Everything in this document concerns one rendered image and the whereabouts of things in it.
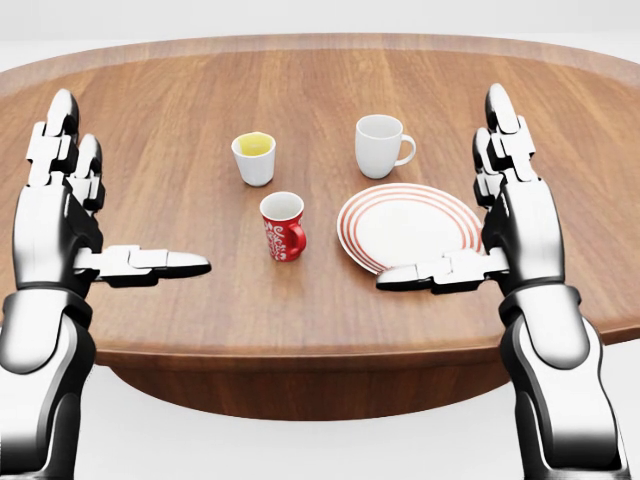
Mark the white cup with yellow inside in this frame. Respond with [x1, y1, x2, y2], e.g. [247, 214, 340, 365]
[230, 131, 278, 188]

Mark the white plate with red rings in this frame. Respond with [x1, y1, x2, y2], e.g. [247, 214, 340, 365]
[336, 183, 485, 276]

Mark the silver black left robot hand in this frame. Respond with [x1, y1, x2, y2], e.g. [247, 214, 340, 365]
[13, 88, 213, 291]

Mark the white mug with handle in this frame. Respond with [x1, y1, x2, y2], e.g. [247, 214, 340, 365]
[354, 114, 417, 180]

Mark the red patterned mug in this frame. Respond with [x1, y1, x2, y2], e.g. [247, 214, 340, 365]
[259, 191, 308, 263]

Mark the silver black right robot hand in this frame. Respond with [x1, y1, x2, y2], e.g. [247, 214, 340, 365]
[374, 82, 569, 296]

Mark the round wooden table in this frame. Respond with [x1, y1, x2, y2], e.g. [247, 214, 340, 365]
[0, 32, 640, 422]

